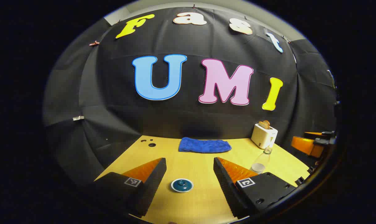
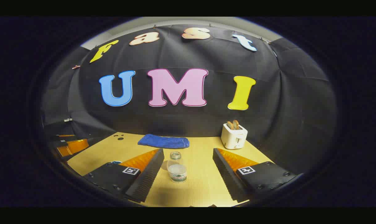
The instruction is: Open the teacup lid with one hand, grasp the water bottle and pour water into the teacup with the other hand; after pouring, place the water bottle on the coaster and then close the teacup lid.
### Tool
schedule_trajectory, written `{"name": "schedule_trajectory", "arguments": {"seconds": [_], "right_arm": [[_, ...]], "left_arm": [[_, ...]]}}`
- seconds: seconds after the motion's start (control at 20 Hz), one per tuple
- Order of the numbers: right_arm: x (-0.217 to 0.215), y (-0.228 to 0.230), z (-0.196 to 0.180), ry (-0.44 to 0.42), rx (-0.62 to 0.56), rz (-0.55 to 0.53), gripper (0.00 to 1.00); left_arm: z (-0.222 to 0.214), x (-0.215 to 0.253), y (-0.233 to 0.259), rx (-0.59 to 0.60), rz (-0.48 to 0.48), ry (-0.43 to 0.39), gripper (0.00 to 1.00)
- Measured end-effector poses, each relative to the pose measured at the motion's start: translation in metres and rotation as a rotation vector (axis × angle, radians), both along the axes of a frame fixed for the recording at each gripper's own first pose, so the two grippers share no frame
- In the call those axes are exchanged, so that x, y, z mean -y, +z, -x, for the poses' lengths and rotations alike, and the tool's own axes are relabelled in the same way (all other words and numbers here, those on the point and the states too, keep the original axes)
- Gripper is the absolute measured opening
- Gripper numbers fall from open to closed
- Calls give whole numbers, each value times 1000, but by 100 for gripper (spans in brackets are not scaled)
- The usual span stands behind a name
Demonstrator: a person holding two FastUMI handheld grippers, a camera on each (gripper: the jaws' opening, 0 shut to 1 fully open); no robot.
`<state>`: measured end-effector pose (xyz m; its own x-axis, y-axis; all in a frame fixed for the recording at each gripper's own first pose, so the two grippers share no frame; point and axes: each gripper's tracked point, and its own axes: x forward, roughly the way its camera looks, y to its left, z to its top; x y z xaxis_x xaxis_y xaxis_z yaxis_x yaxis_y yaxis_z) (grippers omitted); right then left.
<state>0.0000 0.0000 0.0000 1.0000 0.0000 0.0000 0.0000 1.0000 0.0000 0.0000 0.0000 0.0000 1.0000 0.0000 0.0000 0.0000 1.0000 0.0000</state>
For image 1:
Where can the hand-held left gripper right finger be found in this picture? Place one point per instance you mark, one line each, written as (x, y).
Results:
(226, 183)

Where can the toast slice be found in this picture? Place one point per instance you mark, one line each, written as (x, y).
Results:
(264, 124)

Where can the white toaster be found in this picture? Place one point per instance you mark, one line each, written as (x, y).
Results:
(264, 137)

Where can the blue folded towel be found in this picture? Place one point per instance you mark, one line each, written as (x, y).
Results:
(205, 145)

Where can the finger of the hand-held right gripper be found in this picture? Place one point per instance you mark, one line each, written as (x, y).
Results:
(313, 134)
(306, 145)

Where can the red metal clip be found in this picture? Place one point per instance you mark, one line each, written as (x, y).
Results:
(94, 43)

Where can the clear plastic water bottle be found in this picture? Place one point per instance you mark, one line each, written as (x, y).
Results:
(262, 161)

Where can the black backdrop cloth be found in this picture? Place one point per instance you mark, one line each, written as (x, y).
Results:
(191, 118)

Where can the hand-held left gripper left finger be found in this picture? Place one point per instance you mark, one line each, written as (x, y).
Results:
(150, 186)

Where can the silver metal clip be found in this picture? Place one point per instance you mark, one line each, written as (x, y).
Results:
(78, 118)

